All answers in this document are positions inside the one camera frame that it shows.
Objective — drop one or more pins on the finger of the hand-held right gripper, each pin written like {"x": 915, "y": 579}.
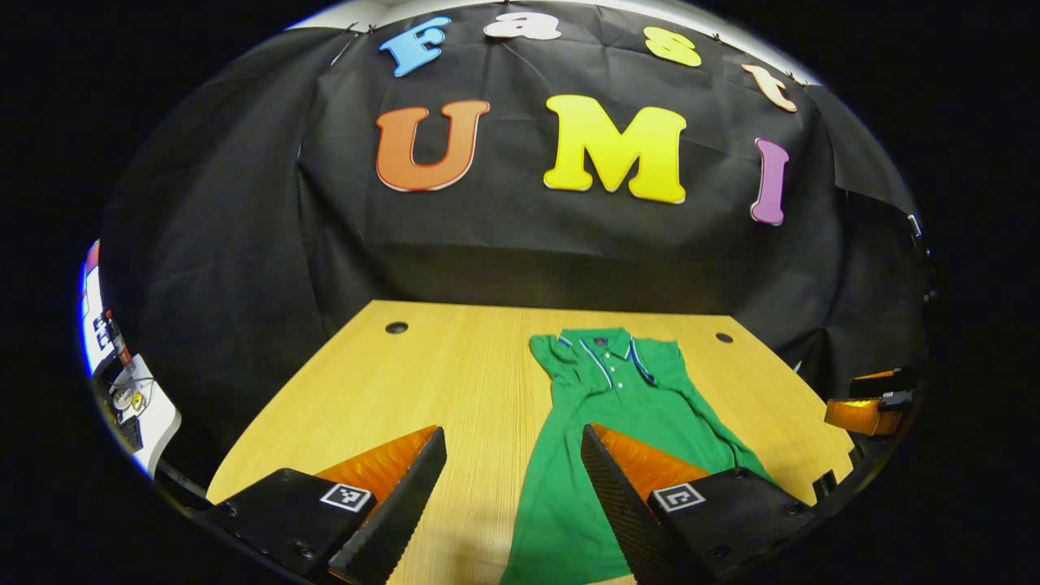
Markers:
{"x": 890, "y": 382}
{"x": 861, "y": 416}

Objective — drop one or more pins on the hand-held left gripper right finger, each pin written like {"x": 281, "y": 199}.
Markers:
{"x": 617, "y": 504}

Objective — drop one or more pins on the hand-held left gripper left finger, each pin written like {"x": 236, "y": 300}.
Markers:
{"x": 406, "y": 504}

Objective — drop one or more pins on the green T-shirt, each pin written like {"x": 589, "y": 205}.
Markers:
{"x": 634, "y": 406}

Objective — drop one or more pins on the computer monitor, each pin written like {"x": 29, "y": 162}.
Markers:
{"x": 91, "y": 325}

